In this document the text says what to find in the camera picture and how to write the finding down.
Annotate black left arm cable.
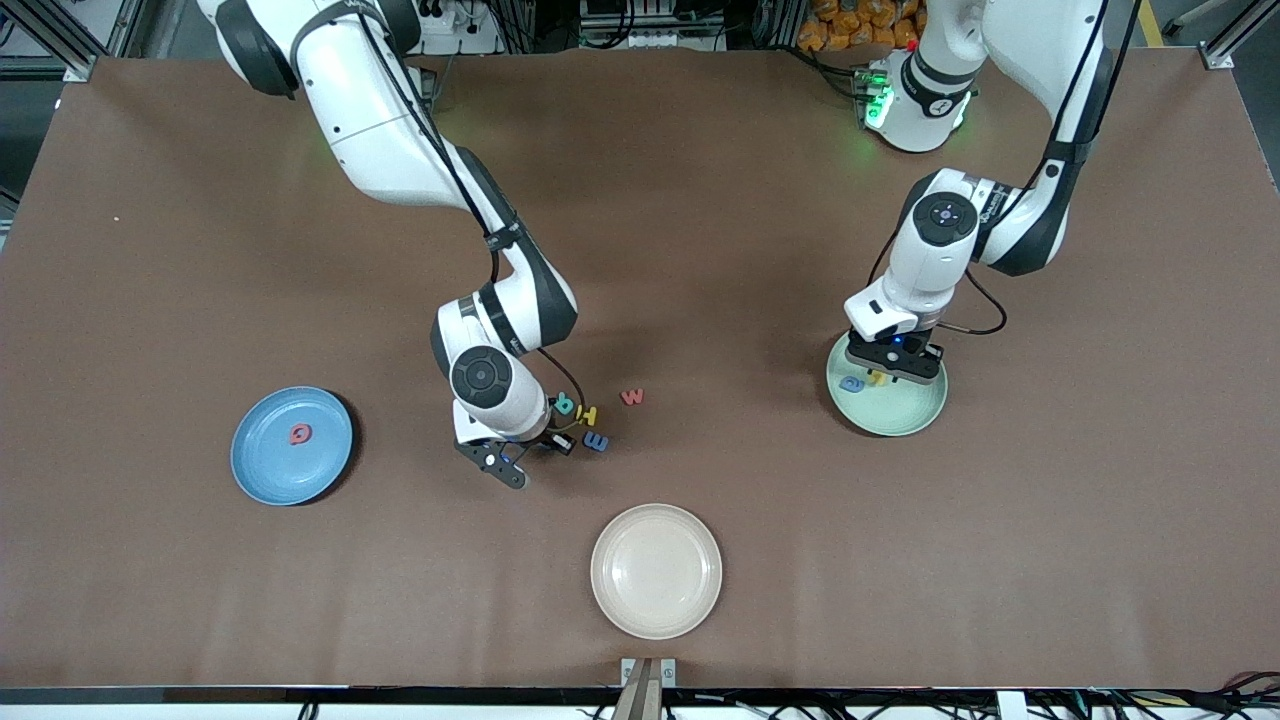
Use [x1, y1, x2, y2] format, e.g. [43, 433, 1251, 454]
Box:
[865, 0, 1143, 336]

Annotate white power strip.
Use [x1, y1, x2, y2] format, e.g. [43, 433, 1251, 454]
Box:
[420, 0, 501, 56]

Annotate aluminium frame profile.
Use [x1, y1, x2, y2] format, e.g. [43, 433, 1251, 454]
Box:
[0, 0, 151, 83]
[1198, 0, 1280, 73]

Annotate orange snack bags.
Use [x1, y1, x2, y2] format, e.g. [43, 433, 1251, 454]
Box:
[797, 0, 921, 53]

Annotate green plate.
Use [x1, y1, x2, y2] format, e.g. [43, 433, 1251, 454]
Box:
[826, 330, 949, 438]

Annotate metal bracket with post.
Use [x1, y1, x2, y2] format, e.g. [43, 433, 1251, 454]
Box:
[612, 657, 677, 720]

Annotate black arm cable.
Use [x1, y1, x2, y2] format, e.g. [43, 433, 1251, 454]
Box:
[865, 0, 1143, 336]
[345, 0, 589, 436]

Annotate beige plate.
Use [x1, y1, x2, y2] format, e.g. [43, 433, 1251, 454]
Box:
[590, 503, 723, 641]

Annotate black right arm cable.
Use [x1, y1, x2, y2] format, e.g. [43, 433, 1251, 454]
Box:
[345, 0, 589, 436]

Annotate brown table cover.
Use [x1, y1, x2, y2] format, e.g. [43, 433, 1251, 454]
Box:
[0, 48, 1280, 691]

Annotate blue plate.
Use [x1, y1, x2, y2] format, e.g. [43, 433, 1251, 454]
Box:
[230, 386, 354, 506]

